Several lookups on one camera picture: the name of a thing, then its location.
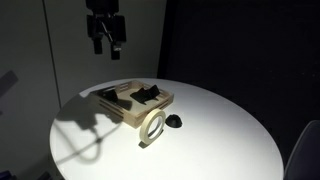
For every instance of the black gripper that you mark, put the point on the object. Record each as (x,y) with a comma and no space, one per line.
(106,25)

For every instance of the dark grey chair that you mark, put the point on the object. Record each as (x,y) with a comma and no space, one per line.
(305,153)

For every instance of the black round knob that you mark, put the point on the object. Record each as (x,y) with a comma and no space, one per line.
(174,121)

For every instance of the square wooden tray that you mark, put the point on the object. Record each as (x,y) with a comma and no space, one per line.
(131,118)

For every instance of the dark blue floor object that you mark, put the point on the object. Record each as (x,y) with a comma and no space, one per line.
(6,175)

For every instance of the small black plastic part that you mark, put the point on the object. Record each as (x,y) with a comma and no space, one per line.
(110,96)

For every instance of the cream white masking tape roll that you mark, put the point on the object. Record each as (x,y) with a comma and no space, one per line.
(144,131)

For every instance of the large black angled bracket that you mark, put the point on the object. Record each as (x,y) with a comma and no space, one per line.
(143,95)

